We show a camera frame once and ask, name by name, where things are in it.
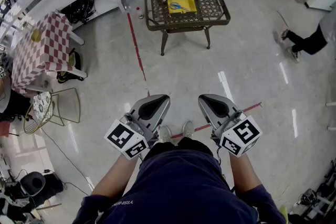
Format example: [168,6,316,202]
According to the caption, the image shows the gold wire chair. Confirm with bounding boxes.
[23,87,81,135]

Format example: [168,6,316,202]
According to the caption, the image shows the person's black trousers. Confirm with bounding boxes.
[143,136,214,162]

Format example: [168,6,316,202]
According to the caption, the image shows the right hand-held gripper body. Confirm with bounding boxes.
[198,94,263,158]

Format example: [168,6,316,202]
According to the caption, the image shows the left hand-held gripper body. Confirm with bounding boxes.
[104,94,171,161]

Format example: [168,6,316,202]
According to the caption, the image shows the person's left forearm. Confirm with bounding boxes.
[90,154,140,199]

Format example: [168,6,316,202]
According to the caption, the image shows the brown wicker lattice table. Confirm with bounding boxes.
[143,0,232,57]

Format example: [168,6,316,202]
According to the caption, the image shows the blue-handled scissors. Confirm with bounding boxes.
[169,2,191,12]

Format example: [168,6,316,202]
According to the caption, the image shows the person's dark blue shirt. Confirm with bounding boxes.
[72,149,287,224]

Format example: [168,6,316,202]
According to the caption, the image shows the red white checkered table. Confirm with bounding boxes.
[10,12,87,94]

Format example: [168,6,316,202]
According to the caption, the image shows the black yellow backpack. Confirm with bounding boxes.
[56,48,85,84]

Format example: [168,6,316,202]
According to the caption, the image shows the person's white shoe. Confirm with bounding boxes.
[182,120,195,139]
[159,125,172,144]

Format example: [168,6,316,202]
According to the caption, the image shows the person's right white shoe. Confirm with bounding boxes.
[182,120,195,139]

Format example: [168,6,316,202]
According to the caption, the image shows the black cable bundle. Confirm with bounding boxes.
[60,0,97,25]

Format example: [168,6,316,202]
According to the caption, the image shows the person's left white shoe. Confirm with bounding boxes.
[159,125,172,144]

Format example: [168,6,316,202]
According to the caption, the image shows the yellow round object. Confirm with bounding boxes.
[30,29,42,42]

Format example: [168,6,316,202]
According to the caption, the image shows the black round device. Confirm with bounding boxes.
[19,171,47,197]

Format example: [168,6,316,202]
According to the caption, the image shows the person's right forearm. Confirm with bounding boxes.
[228,152,265,194]

